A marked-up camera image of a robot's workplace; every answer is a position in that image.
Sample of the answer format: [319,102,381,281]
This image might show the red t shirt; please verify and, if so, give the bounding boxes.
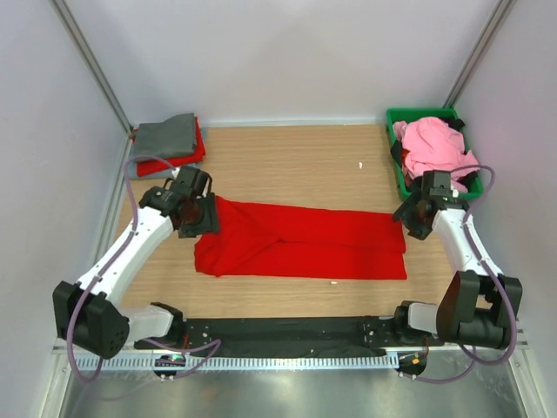
[194,197,407,280]
[130,118,205,179]

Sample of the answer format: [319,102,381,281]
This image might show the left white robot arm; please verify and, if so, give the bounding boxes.
[52,166,219,360]

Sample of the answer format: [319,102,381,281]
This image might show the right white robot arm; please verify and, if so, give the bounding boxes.
[392,171,523,349]

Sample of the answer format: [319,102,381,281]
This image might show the folded blue-grey t shirt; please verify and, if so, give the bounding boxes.
[124,158,202,180]

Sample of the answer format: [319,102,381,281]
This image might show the pink t shirt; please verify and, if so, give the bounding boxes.
[393,117,479,193]

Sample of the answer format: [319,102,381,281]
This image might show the folded red t shirt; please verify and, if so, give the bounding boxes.
[130,118,205,179]

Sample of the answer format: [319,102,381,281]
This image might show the folded grey t shirt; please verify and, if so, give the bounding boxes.
[131,113,197,158]

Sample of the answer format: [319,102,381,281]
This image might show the white slotted cable duct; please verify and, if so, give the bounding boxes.
[71,354,400,371]

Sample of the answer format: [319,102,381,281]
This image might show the right aluminium frame post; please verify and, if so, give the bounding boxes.
[443,0,517,108]

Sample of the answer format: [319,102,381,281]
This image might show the aluminium frame post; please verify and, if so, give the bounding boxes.
[50,0,132,135]
[443,0,517,108]

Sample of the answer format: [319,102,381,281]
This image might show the aluminium front rail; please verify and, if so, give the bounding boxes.
[51,321,528,352]

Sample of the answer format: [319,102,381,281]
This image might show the left aluminium frame post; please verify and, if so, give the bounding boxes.
[50,0,132,135]

